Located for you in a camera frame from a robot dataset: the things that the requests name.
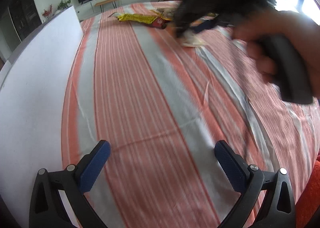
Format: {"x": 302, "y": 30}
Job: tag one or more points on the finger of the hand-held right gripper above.
{"x": 205, "y": 25}

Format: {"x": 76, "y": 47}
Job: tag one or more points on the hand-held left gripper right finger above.
{"x": 231, "y": 168}

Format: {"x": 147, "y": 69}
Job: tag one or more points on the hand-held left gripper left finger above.
{"x": 95, "y": 165}

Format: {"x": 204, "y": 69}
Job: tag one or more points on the white rice cake packet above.
{"x": 192, "y": 42}

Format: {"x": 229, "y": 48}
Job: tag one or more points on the person's right hand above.
{"x": 287, "y": 25}

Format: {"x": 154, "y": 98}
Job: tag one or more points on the small yellow snack packet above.
{"x": 137, "y": 17}

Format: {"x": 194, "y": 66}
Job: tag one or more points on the orange striped tablecloth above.
{"x": 155, "y": 93}

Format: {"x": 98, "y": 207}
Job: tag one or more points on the red orange cloth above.
{"x": 310, "y": 198}

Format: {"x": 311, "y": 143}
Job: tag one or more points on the white board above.
{"x": 35, "y": 88}

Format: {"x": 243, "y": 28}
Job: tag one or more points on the wooden stool with metal legs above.
{"x": 107, "y": 0}

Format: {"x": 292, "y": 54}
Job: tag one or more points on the leafy potted plant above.
{"x": 64, "y": 4}

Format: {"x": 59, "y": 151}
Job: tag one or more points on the red flower plant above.
{"x": 47, "y": 12}

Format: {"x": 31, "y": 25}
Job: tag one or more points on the dark display cabinet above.
{"x": 23, "y": 13}

